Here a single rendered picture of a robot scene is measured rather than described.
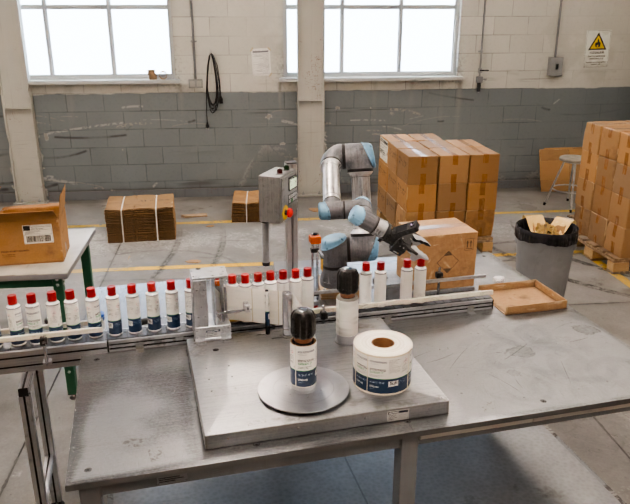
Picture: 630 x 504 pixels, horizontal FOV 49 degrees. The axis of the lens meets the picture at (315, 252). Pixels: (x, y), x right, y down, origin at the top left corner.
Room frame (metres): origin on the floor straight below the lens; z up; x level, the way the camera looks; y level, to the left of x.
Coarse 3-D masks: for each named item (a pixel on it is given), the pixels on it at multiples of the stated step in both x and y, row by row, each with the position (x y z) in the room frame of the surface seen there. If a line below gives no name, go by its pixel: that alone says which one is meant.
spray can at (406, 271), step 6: (408, 258) 2.78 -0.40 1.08; (408, 264) 2.75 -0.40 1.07; (402, 270) 2.75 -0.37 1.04; (408, 270) 2.75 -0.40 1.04; (402, 276) 2.75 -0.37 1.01; (408, 276) 2.74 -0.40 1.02; (402, 282) 2.75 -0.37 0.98; (408, 282) 2.74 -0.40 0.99; (402, 288) 2.75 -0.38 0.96; (408, 288) 2.74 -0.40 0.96; (402, 294) 2.75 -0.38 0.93; (408, 294) 2.74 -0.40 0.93
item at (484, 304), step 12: (480, 300) 2.81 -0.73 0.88; (492, 300) 2.82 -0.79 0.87; (372, 312) 2.68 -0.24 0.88; (384, 312) 2.69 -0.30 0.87; (396, 312) 2.70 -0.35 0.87; (408, 312) 2.72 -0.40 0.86; (420, 312) 2.73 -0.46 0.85; (432, 312) 2.75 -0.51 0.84; (444, 312) 2.76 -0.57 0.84; (456, 312) 2.77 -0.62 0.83; (264, 324) 2.56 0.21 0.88; (144, 336) 2.45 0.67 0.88; (156, 336) 2.45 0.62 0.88; (168, 336) 2.46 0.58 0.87; (180, 336) 2.48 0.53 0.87; (192, 336) 2.49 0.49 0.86; (108, 348) 2.41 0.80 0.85; (120, 348) 2.42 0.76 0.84; (132, 348) 2.43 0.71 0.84; (144, 348) 2.44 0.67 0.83
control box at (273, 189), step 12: (276, 168) 2.78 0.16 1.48; (264, 180) 2.65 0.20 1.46; (276, 180) 2.63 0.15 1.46; (288, 180) 2.69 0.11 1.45; (264, 192) 2.65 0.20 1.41; (276, 192) 2.63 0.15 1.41; (288, 192) 2.69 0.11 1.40; (264, 204) 2.65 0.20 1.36; (276, 204) 2.63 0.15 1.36; (288, 204) 2.69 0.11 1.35; (264, 216) 2.65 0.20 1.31; (276, 216) 2.63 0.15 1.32
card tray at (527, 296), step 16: (480, 288) 3.00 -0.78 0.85; (496, 288) 3.02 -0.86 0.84; (512, 288) 3.04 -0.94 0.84; (528, 288) 3.05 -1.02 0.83; (544, 288) 3.00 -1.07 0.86; (496, 304) 2.86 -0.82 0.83; (512, 304) 2.86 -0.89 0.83; (528, 304) 2.78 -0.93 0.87; (544, 304) 2.80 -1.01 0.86; (560, 304) 2.82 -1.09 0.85
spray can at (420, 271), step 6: (420, 258) 2.78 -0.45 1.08; (420, 264) 2.77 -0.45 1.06; (420, 270) 2.76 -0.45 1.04; (426, 270) 2.78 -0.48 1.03; (414, 276) 2.78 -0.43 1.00; (420, 276) 2.76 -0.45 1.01; (414, 282) 2.78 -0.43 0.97; (420, 282) 2.76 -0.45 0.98; (414, 288) 2.77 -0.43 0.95; (420, 288) 2.76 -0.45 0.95; (414, 294) 2.77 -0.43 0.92; (420, 294) 2.76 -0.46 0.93
